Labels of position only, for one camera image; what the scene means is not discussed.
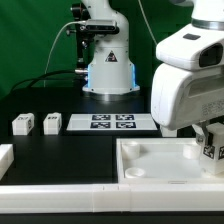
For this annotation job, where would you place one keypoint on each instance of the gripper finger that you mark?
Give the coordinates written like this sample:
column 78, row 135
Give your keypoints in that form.
column 202, row 133

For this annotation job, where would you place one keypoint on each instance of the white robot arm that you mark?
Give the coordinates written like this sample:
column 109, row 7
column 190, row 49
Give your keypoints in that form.
column 111, row 72

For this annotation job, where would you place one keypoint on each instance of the white square tabletop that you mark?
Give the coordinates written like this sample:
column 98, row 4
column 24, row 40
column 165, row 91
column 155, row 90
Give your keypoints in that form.
column 161, row 161

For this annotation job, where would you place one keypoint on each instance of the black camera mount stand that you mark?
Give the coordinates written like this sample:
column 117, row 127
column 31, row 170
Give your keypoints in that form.
column 80, row 13

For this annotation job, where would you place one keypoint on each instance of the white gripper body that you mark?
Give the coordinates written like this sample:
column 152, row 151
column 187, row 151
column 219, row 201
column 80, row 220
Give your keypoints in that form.
column 188, row 87

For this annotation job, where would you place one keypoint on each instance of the left white rail piece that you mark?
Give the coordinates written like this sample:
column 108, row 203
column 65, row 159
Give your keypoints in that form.
column 6, row 158

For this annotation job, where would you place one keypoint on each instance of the white front rail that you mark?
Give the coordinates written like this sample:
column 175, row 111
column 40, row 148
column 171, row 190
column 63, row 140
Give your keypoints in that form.
column 111, row 198

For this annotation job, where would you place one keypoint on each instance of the white marker sheet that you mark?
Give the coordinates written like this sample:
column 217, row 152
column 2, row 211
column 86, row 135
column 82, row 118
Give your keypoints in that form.
column 111, row 122

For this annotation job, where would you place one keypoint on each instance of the black depth camera bar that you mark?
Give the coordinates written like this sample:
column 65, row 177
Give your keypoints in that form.
column 101, row 26

